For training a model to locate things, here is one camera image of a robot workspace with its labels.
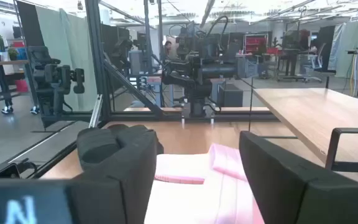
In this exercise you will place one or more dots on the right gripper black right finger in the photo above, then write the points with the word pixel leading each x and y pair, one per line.
pixel 291 193

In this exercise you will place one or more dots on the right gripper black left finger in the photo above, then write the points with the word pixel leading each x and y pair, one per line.
pixel 120 161

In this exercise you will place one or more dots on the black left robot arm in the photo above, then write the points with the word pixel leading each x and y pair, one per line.
pixel 204 93

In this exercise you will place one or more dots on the person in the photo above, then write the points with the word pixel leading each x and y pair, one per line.
pixel 168 49

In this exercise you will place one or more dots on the black box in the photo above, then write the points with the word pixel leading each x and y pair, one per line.
pixel 230 96

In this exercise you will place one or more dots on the red storage rack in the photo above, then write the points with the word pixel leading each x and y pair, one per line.
pixel 255 43

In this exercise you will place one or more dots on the person's shoe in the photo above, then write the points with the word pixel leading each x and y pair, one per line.
pixel 34 109
pixel 7 109

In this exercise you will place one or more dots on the black machine on stand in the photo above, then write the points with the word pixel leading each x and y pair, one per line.
pixel 51 84

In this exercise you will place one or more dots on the pale green curtain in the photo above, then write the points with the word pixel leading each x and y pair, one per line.
pixel 70 46

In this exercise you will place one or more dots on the red bin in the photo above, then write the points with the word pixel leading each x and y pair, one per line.
pixel 21 85

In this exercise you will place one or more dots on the white office chair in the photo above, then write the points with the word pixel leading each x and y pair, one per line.
pixel 317 62

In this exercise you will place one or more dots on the small green potted plant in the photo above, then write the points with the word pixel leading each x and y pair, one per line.
pixel 13 53

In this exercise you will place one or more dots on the wooden side table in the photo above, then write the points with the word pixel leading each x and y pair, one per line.
pixel 2 63

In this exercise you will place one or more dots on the grey curtain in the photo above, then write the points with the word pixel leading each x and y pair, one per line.
pixel 350 46

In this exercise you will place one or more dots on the black aluminium table frame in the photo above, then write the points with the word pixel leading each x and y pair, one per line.
pixel 96 62

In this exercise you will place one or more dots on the wooden shelf black metal frame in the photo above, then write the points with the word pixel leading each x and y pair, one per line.
pixel 322 115

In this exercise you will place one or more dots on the small black camera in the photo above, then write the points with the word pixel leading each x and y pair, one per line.
pixel 9 171

